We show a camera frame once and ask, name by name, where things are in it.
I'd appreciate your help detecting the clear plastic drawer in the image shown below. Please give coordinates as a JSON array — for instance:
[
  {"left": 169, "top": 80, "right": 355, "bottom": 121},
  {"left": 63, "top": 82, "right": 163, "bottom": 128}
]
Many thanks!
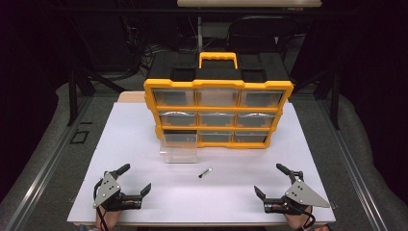
[{"left": 159, "top": 129, "right": 199, "bottom": 165}]

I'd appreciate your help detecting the bundle of dark cables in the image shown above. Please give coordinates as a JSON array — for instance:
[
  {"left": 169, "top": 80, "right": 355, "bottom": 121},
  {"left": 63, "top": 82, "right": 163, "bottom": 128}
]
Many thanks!
[{"left": 123, "top": 15, "right": 163, "bottom": 76}]

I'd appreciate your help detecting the yellow and black drawer organizer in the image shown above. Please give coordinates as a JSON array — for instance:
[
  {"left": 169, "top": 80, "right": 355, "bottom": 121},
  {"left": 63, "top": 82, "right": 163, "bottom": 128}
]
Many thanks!
[{"left": 142, "top": 51, "right": 294, "bottom": 150}]

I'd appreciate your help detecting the person's left hand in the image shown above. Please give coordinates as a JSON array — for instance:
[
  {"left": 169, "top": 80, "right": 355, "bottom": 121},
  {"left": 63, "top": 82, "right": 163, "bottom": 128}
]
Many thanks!
[{"left": 95, "top": 207, "right": 122, "bottom": 231}]

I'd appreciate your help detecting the small black and silver screw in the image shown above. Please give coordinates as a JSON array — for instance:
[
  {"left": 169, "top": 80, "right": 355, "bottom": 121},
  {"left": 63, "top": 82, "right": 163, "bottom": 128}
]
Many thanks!
[{"left": 197, "top": 167, "right": 214, "bottom": 179}]

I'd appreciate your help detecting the grey metal post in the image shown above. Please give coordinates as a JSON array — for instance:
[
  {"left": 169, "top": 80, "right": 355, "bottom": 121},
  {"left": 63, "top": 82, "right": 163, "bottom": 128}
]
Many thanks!
[{"left": 196, "top": 15, "right": 204, "bottom": 53}]

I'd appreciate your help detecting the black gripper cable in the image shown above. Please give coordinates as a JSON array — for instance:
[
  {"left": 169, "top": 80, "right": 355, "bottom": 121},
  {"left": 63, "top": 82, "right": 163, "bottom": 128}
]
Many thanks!
[
  {"left": 294, "top": 205, "right": 318, "bottom": 231},
  {"left": 92, "top": 179, "right": 110, "bottom": 231}
]

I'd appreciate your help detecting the black chair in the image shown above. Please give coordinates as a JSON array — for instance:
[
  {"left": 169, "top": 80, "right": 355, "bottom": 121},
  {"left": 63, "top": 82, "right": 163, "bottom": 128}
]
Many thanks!
[{"left": 225, "top": 13, "right": 301, "bottom": 55}]

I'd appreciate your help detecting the person's right hand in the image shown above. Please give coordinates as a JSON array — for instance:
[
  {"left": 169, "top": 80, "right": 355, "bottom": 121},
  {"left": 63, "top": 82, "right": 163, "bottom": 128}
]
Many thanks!
[{"left": 284, "top": 206, "right": 315, "bottom": 230}]

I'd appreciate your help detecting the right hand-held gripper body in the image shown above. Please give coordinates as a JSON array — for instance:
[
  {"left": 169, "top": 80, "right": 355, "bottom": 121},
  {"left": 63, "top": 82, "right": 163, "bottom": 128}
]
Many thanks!
[{"left": 263, "top": 171, "right": 332, "bottom": 216}]

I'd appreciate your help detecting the black horizontal bar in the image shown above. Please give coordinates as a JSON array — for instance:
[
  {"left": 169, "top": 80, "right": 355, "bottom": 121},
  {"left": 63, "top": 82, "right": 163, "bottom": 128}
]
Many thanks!
[{"left": 47, "top": 7, "right": 358, "bottom": 17}]

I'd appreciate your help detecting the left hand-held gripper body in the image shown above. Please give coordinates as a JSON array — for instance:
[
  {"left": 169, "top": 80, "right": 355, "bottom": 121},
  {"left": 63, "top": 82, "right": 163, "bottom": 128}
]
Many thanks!
[{"left": 91, "top": 171, "right": 144, "bottom": 213}]

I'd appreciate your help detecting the grid of clear drawers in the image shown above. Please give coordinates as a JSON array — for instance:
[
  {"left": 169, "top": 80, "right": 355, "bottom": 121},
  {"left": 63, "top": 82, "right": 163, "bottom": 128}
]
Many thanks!
[{"left": 152, "top": 89, "right": 285, "bottom": 144}]

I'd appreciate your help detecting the aluminium rail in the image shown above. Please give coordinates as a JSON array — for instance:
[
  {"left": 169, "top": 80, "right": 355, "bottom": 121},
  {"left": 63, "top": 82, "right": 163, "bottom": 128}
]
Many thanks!
[
  {"left": 0, "top": 95, "right": 94, "bottom": 231},
  {"left": 317, "top": 95, "right": 391, "bottom": 231}
]

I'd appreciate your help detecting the black metal stand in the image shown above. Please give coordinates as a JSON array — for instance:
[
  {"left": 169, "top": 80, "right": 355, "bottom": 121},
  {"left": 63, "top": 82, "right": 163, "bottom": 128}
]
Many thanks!
[
  {"left": 312, "top": 62, "right": 342, "bottom": 131},
  {"left": 65, "top": 62, "right": 127, "bottom": 128}
]

